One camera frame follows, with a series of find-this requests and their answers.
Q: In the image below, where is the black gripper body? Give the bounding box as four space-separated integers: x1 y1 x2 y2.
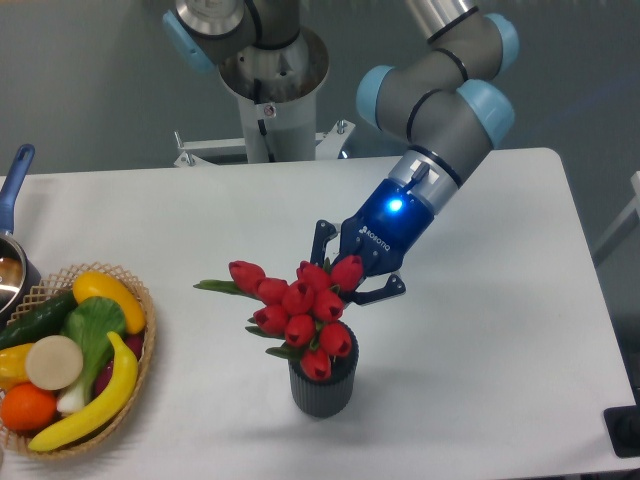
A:
337 179 434 278

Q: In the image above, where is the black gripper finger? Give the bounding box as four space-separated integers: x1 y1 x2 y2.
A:
343 274 406 306
309 219 341 265

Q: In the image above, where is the red tulip bouquet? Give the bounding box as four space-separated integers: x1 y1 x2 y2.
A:
194 255 364 383

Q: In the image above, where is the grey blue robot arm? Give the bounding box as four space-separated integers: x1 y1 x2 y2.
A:
163 1 519 305

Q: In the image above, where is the dark grey ribbed vase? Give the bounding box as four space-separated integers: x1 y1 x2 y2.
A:
289 322 359 418

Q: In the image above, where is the dark red vegetable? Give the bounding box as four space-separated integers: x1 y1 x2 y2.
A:
93 333 144 397

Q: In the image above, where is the green bok choy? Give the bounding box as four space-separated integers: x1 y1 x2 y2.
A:
57 296 126 416

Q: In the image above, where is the black device at edge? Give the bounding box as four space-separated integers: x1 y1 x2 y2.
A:
603 405 639 458

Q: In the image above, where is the woven wicker basket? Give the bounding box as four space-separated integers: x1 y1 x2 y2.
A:
1 262 156 460

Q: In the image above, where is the yellow banana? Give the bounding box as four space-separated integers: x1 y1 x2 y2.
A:
28 331 138 453

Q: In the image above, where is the green cucumber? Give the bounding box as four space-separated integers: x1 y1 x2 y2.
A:
1 291 77 350

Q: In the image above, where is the beige round disc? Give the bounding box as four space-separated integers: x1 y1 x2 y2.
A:
25 335 84 391

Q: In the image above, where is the yellow bell pepper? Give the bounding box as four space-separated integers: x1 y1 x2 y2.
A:
0 343 34 391

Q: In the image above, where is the orange fruit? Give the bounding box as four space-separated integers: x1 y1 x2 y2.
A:
1 383 57 431

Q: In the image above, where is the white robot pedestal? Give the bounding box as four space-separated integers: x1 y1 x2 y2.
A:
174 27 356 167

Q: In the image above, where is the black cable on pedestal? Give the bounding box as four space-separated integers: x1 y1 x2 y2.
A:
252 78 276 164

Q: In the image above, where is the white frame at right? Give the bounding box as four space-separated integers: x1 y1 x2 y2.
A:
592 171 639 268

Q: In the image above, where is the blue handled saucepan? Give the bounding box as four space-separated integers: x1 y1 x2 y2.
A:
1 144 41 329

